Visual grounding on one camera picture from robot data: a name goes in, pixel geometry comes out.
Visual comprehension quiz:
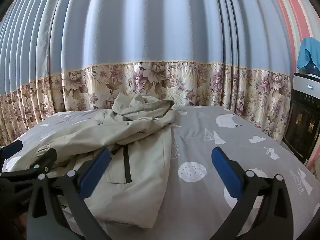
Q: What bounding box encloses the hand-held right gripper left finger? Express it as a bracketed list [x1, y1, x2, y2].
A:
[25, 147, 112, 240]

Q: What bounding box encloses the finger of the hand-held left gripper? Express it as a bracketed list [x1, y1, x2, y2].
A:
[0, 140, 23, 159]
[0, 148, 57, 180]

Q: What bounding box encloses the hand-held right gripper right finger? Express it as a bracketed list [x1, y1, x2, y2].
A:
[210, 147, 293, 240]

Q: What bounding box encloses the beige hooded jacket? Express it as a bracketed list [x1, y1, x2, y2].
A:
[5, 92, 179, 229]

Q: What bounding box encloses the grey printed bed sheet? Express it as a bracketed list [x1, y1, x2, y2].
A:
[0, 105, 320, 240]

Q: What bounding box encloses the white and black water dispenser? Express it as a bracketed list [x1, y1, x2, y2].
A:
[282, 72, 320, 165]

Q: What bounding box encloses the blue water bottle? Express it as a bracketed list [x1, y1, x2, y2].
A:
[302, 64, 320, 75]

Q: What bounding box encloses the blue cloth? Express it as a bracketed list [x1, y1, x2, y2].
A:
[296, 37, 320, 70]

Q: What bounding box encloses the blue curtain with floral hem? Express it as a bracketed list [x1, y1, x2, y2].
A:
[0, 0, 295, 146]

